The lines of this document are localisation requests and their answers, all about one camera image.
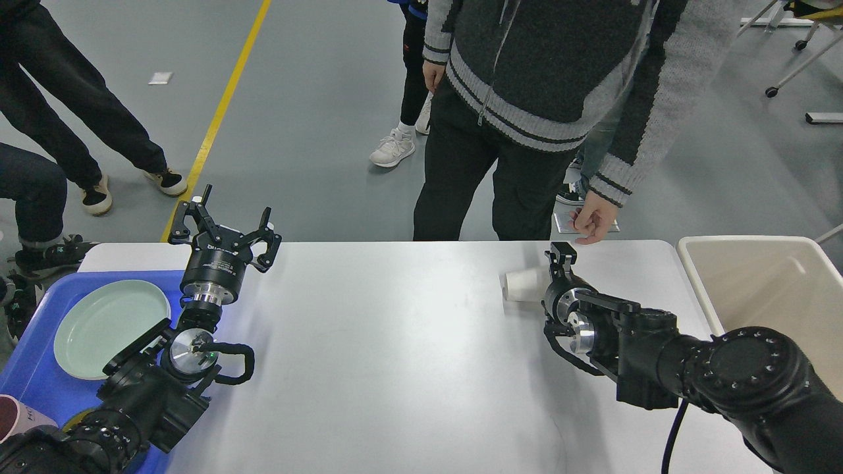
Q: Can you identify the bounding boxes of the cardigan person right hand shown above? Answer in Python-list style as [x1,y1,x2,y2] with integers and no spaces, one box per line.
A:
[422,61,446,94]

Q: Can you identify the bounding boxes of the person in grey cardigan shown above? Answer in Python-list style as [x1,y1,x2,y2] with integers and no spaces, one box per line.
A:
[413,1,744,241]

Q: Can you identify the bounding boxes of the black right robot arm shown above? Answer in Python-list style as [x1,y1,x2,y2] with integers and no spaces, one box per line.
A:
[541,241,842,473]

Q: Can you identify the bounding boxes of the person in black trousers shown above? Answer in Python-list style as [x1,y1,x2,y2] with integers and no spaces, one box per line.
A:
[1,1,187,215]

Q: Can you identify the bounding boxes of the person with white sneakers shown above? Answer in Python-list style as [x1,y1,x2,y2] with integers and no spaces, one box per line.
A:
[368,1,433,168]

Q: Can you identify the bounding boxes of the floor outlet plate left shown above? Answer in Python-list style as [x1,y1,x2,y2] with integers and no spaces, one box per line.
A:
[553,212,579,234]

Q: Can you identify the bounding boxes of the pink mug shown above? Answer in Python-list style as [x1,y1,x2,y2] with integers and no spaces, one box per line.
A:
[1,395,57,443]

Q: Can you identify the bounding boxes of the cardigan person left hand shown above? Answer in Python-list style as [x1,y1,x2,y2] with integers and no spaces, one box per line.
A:
[568,191,619,245]

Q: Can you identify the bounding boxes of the seated person dark jeans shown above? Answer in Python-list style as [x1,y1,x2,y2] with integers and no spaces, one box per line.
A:
[1,144,95,344]

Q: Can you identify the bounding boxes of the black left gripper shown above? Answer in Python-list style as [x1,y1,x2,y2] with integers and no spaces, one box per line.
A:
[167,184,283,307]

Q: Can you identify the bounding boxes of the rolling chair base right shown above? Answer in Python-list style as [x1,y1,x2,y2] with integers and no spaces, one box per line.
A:
[738,1,842,98]

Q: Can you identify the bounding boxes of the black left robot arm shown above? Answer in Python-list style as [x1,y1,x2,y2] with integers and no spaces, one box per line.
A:
[2,185,282,473]

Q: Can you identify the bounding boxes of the person in faded jeans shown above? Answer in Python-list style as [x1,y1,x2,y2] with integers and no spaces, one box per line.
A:
[556,91,628,206]

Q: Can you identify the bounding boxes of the white paper cup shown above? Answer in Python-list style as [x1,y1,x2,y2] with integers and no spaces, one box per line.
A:
[503,267,551,302]

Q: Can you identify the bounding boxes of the white floor label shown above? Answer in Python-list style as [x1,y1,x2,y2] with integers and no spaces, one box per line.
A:
[148,71,175,85]

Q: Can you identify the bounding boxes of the green plate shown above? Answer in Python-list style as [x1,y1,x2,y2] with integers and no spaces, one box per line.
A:
[53,280,171,381]

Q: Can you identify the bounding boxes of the blue plastic tray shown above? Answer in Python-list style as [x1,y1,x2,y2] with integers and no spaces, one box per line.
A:
[2,271,219,473]

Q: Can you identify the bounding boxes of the dark teal mug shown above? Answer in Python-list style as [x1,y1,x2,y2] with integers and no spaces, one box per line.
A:
[61,408,94,433]

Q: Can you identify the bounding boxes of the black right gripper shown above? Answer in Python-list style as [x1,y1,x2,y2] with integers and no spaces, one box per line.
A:
[541,241,596,326]

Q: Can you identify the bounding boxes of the beige plastic bin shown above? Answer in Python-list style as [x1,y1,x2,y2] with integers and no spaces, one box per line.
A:
[677,235,842,397]

